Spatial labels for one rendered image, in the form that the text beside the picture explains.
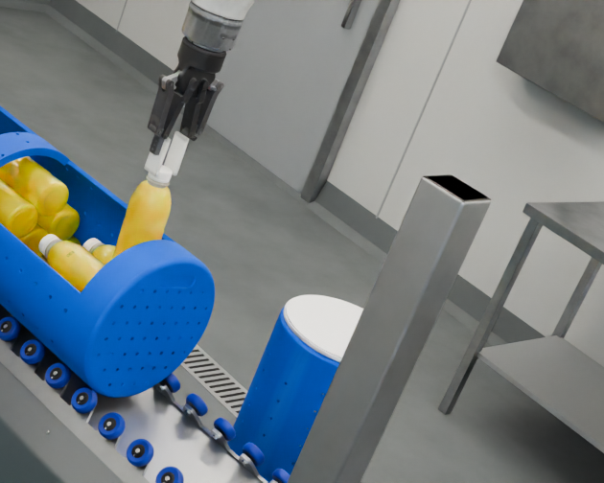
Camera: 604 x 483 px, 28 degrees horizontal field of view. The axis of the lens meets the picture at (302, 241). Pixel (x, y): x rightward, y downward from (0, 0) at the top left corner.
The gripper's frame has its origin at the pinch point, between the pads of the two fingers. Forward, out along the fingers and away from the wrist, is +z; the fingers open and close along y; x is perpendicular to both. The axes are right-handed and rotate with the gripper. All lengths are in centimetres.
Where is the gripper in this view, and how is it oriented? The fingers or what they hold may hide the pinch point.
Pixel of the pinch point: (166, 154)
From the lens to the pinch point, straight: 203.9
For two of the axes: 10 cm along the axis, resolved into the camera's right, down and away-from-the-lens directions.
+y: 6.2, -0.7, 7.8
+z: -3.5, 8.6, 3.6
